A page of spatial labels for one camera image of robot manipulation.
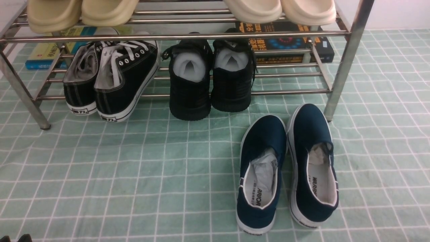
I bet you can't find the black canvas sneaker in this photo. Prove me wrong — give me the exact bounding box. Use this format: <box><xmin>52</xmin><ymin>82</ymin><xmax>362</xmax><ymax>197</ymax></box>
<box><xmin>94</xmin><ymin>40</ymin><xmax>160</xmax><ymax>123</ymax></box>
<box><xmin>62</xmin><ymin>42</ymin><xmax>102</xmax><ymax>116</ymax></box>

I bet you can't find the green checkered cloth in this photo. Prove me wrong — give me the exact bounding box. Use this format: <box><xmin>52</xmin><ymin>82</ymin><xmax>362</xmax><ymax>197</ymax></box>
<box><xmin>0</xmin><ymin>29</ymin><xmax>430</xmax><ymax>242</ymax></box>

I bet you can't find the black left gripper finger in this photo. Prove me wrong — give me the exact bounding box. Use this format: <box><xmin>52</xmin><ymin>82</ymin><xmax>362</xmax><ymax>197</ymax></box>
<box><xmin>0</xmin><ymin>236</ymin><xmax>11</xmax><ymax>242</ymax></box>

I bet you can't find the black mesh shoe left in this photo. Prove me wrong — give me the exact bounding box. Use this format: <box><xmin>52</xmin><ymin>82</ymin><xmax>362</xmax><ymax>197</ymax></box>
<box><xmin>162</xmin><ymin>39</ymin><xmax>213</xmax><ymax>121</ymax></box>

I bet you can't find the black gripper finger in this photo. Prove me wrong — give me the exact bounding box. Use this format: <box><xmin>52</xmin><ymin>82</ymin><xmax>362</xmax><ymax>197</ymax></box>
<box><xmin>17</xmin><ymin>234</ymin><xmax>33</xmax><ymax>242</ymax></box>

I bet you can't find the cream slipper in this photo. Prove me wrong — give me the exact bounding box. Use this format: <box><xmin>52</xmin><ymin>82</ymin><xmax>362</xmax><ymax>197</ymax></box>
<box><xmin>281</xmin><ymin>0</ymin><xmax>337</xmax><ymax>26</ymax></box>
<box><xmin>223</xmin><ymin>0</ymin><xmax>283</xmax><ymax>24</ymax></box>

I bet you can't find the black mesh shoe right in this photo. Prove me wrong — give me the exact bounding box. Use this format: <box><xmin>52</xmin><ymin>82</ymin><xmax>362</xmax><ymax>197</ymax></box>
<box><xmin>210</xmin><ymin>38</ymin><xmax>257</xmax><ymax>112</ymax></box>

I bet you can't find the cream slipper far right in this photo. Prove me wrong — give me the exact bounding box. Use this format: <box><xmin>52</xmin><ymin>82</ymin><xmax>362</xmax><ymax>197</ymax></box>
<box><xmin>281</xmin><ymin>0</ymin><xmax>337</xmax><ymax>26</ymax></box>

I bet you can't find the metal shoe rack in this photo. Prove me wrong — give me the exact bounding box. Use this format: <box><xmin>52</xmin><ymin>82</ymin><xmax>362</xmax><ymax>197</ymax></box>
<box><xmin>1</xmin><ymin>0</ymin><xmax>374</xmax><ymax>130</ymax></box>

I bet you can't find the tan slipper far left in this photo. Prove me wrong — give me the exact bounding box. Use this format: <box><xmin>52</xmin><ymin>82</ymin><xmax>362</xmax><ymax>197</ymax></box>
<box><xmin>27</xmin><ymin>0</ymin><xmax>82</xmax><ymax>34</ymax></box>

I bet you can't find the navy slip-on shoe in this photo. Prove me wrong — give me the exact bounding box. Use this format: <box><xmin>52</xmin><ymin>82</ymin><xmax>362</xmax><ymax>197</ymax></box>
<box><xmin>287</xmin><ymin>103</ymin><xmax>339</xmax><ymax>229</ymax></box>
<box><xmin>235</xmin><ymin>115</ymin><xmax>287</xmax><ymax>235</ymax></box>

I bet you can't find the black orange book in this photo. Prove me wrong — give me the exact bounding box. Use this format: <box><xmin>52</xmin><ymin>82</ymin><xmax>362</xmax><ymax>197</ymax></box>
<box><xmin>235</xmin><ymin>20</ymin><xmax>335</xmax><ymax>65</ymax></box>

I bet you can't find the blue yellow book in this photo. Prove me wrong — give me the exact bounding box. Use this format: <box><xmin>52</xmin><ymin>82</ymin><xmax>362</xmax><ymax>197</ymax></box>
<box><xmin>26</xmin><ymin>26</ymin><xmax>134</xmax><ymax>70</ymax></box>

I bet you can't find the tan slipper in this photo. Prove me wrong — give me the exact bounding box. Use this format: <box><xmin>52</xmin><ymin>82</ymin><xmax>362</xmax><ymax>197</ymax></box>
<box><xmin>81</xmin><ymin>0</ymin><xmax>139</xmax><ymax>27</ymax></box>
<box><xmin>27</xmin><ymin>0</ymin><xmax>82</xmax><ymax>34</ymax></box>

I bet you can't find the black canvas sneaker left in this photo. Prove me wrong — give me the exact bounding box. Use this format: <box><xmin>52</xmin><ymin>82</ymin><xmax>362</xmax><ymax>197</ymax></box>
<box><xmin>62</xmin><ymin>42</ymin><xmax>102</xmax><ymax>116</ymax></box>

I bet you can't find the black canvas sneaker right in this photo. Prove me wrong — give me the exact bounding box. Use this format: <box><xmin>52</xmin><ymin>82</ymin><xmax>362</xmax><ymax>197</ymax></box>
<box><xmin>94</xmin><ymin>40</ymin><xmax>160</xmax><ymax>123</ymax></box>

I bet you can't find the black mesh shoe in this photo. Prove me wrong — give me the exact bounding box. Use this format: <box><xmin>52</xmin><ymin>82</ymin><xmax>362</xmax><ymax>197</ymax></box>
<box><xmin>210</xmin><ymin>38</ymin><xmax>257</xmax><ymax>112</ymax></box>
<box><xmin>162</xmin><ymin>39</ymin><xmax>213</xmax><ymax>121</ymax></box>

